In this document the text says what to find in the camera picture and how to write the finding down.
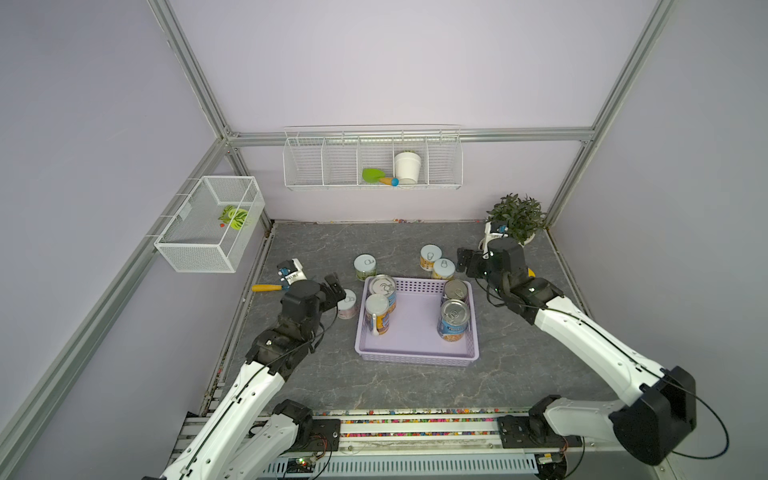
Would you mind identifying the dark purple can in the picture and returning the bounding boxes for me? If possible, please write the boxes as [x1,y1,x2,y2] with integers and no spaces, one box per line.
[443,279,469,302]

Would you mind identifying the yellow label small can front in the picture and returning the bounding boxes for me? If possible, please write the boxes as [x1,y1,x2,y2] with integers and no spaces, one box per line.
[432,258,456,280]

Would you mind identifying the blue soup can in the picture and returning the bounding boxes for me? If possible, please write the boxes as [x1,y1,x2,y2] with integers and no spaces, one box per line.
[437,299,471,342]
[368,274,397,313]

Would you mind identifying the orange label small can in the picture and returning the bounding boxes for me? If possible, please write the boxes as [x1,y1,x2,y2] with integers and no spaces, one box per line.
[420,244,442,272]

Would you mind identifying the pink label small can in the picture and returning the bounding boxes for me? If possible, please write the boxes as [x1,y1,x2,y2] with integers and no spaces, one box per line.
[337,289,359,320]

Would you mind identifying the tall colourful snack tube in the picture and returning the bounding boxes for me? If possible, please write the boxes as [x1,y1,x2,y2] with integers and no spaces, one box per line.
[364,294,389,336]

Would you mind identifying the green label small can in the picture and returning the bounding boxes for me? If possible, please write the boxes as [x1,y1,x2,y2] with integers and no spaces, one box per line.
[353,254,377,282]

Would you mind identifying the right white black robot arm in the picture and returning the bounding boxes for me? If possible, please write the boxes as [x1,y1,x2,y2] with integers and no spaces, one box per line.
[457,237,697,466]

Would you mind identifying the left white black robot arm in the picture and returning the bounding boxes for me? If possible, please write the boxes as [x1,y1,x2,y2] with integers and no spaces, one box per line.
[160,274,346,479]

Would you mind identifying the purple plastic basket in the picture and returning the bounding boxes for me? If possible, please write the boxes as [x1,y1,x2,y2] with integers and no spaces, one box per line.
[355,277,480,367]

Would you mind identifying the white mesh side basket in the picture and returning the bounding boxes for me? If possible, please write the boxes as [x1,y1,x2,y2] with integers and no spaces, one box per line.
[154,175,265,274]

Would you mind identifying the green toy in basket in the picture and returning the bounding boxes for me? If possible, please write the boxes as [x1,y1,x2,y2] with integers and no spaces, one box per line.
[219,205,249,231]

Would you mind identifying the potted green plant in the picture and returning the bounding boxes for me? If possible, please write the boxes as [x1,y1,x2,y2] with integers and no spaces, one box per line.
[487,193,545,245]

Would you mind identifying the small white pot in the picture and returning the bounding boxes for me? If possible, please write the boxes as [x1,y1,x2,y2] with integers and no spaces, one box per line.
[394,151,422,185]

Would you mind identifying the coloured beads on edge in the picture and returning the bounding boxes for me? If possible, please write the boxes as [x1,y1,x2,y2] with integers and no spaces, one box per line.
[314,407,527,439]

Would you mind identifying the green toy scoop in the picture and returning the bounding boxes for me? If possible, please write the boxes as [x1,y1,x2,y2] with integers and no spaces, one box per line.
[362,168,399,187]

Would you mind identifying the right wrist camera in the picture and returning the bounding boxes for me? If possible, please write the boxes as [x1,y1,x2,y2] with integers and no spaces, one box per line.
[484,220,509,240]

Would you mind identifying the teal toy fork yellow handle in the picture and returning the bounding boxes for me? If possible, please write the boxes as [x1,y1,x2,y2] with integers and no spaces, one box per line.
[251,284,284,293]

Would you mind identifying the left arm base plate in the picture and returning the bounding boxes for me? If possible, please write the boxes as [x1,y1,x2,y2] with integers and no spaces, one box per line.
[288,417,341,453]

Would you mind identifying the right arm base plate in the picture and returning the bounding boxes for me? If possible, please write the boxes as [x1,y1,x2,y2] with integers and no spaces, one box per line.
[497,415,584,451]

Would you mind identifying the aluminium mounting rail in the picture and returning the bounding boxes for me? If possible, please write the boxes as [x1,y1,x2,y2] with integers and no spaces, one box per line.
[259,436,678,479]

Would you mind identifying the white wire wall shelf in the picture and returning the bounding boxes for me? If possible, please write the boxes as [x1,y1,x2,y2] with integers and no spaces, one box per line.
[282,126,464,190]

